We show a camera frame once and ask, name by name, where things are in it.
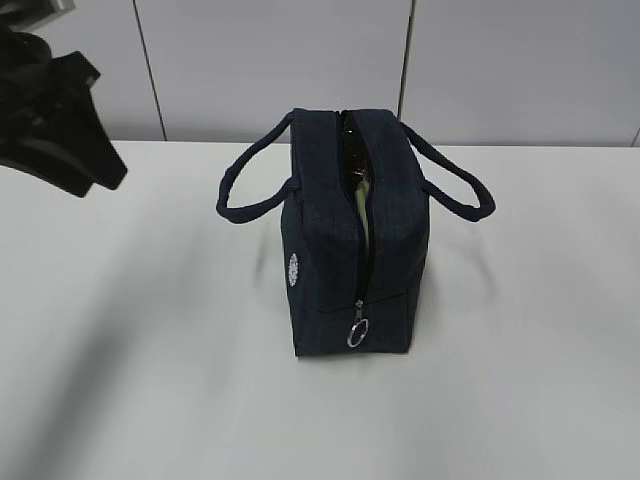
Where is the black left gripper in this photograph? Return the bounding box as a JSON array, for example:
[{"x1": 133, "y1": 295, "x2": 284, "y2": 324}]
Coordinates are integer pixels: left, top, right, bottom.
[{"x1": 1, "y1": 22, "x2": 128, "y2": 198}]

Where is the dark blue lunch bag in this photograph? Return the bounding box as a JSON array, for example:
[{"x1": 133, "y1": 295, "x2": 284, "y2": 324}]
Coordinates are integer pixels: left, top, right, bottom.
[{"x1": 216, "y1": 108, "x2": 496, "y2": 357}]

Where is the green lidded glass container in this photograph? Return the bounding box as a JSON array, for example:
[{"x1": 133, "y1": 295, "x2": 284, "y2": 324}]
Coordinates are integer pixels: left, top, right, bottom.
[{"x1": 354, "y1": 178, "x2": 373, "y2": 259}]

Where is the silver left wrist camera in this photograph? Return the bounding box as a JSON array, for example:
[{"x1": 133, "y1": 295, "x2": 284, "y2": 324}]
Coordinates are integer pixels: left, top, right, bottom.
[{"x1": 48, "y1": 0, "x2": 75, "y2": 12}]

